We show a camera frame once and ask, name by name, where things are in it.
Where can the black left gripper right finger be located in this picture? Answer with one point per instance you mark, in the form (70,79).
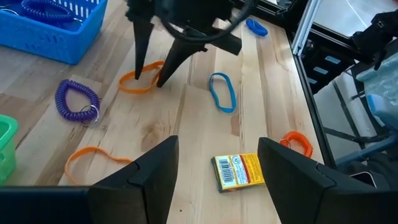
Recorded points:
(295,186)

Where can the blue plastic basket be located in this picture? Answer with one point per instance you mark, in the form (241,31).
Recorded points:
(46,43)

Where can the blue coil wristband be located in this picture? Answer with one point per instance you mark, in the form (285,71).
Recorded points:
(40,14)
(258,29)

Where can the yellow crayon box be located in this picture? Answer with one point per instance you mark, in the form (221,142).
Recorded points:
(236,172)

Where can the red-orange coil wristband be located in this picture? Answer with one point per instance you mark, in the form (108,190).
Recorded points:
(298,135)

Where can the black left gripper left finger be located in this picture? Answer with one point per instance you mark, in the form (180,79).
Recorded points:
(155,186)

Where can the green plastic basket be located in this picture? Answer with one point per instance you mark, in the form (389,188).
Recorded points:
(6,149)

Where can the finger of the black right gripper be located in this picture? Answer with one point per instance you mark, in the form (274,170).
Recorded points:
(177,59)
(141,43)

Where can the purple coil wristband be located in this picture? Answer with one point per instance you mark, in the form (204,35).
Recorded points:
(60,99)

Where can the orange rubber band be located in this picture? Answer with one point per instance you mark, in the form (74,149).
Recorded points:
(88,149)
(133,91)

